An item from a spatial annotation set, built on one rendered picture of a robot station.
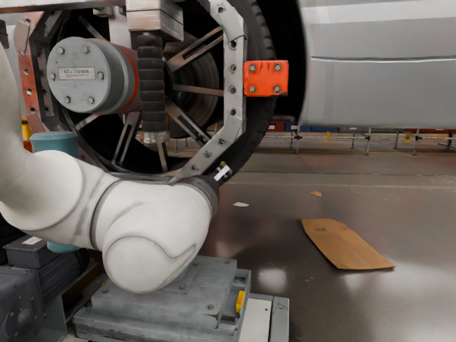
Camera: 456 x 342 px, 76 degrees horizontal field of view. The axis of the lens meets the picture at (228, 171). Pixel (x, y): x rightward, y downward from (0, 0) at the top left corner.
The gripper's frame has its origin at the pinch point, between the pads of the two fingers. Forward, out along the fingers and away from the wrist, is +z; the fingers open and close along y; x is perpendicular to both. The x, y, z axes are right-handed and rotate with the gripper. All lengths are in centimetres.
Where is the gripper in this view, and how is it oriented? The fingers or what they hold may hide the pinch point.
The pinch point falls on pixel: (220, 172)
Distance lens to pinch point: 70.1
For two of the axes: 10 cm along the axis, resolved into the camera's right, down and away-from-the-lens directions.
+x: -6.9, -7.2, -0.3
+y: 6.9, -6.5, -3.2
